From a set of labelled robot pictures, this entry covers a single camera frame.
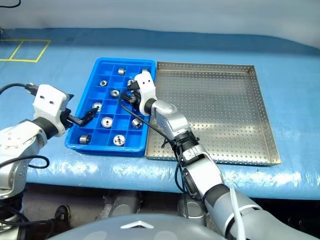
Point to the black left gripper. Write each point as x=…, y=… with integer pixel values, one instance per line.
x=66, y=118

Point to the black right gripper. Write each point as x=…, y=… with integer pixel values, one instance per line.
x=135, y=97

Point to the metal roller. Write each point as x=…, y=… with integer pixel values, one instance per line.
x=114, y=93
x=85, y=139
x=107, y=122
x=103, y=83
x=96, y=105
x=144, y=71
x=119, y=140
x=136, y=123
x=129, y=82
x=121, y=71

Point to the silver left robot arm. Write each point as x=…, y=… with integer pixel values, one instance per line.
x=17, y=140

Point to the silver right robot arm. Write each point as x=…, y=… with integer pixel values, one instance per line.
x=175, y=122

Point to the blue plastic compartment tray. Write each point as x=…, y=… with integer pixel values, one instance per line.
x=75, y=142

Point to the perforated steel tray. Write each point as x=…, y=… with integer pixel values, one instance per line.
x=220, y=112

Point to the silver round cylinder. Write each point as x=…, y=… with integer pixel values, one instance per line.
x=190, y=208
x=123, y=203

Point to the black shoe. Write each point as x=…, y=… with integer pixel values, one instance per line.
x=62, y=212

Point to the grey robot torso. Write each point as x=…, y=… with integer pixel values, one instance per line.
x=137, y=230

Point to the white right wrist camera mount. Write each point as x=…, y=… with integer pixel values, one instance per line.
x=146, y=85

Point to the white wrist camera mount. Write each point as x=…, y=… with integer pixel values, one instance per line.
x=146, y=85
x=47, y=102

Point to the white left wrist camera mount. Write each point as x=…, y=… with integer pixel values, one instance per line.
x=47, y=102

